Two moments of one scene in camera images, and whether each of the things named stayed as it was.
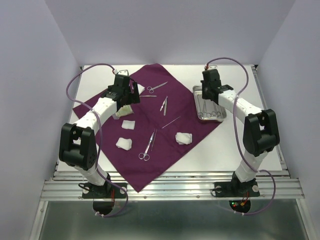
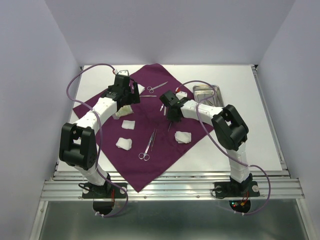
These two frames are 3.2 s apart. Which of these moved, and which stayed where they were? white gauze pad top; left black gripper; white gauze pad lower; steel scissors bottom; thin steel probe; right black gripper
Moved: right black gripper; thin steel probe
Stayed: steel scissors bottom; left black gripper; white gauze pad top; white gauze pad lower
